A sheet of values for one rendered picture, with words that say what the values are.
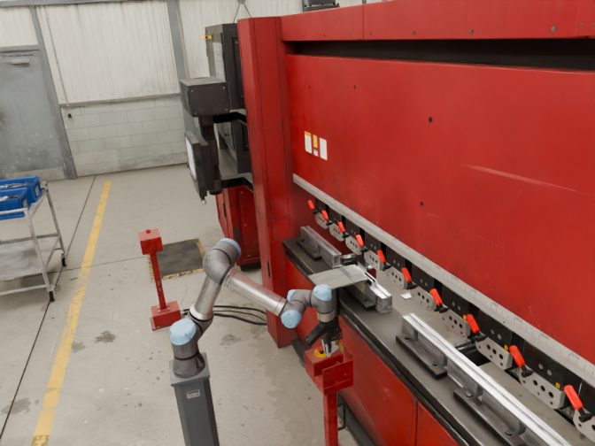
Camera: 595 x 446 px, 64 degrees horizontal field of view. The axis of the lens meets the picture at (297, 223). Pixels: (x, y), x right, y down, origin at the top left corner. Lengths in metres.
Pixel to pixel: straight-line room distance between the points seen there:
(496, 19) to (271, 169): 1.92
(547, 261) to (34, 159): 8.67
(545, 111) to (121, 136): 8.24
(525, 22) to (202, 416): 2.06
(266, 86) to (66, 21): 6.35
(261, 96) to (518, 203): 1.88
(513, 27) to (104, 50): 8.01
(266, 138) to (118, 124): 6.26
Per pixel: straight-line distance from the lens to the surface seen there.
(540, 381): 1.70
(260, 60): 3.00
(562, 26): 1.39
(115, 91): 9.04
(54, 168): 9.37
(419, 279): 2.05
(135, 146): 9.18
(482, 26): 1.58
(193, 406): 2.44
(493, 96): 1.57
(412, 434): 2.32
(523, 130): 1.50
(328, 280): 2.51
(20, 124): 9.30
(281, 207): 3.21
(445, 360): 2.14
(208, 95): 3.08
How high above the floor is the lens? 2.22
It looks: 22 degrees down
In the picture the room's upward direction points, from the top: 4 degrees counter-clockwise
